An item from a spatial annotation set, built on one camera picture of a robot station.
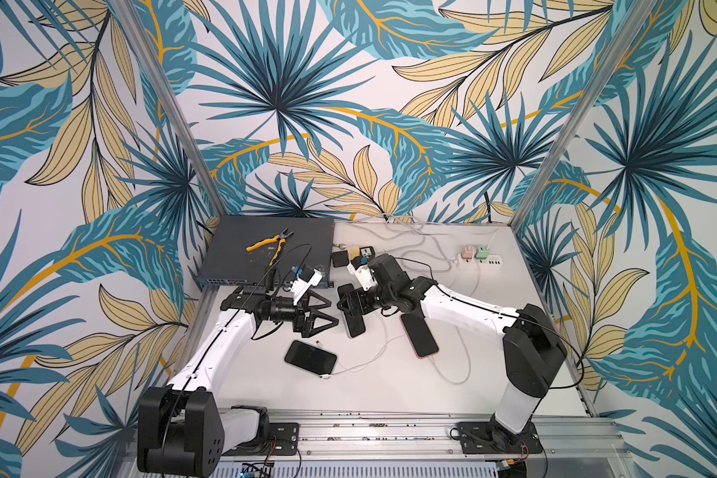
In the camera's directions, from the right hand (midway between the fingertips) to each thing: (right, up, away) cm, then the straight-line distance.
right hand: (329, 321), depth 79 cm
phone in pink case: (+27, -8, +11) cm, 30 cm away
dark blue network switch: (-25, +19, +26) cm, 41 cm away
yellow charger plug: (+6, +18, +22) cm, 29 cm away
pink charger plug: (+45, +18, +23) cm, 54 cm away
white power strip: (+56, +15, +27) cm, 64 cm away
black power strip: (+1, +16, +28) cm, 32 cm away
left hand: (+1, +3, -6) cm, 7 cm away
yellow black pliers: (-21, +23, +27) cm, 41 cm away
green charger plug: (+51, +18, +24) cm, 59 cm away
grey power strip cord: (+26, +25, +38) cm, 52 cm away
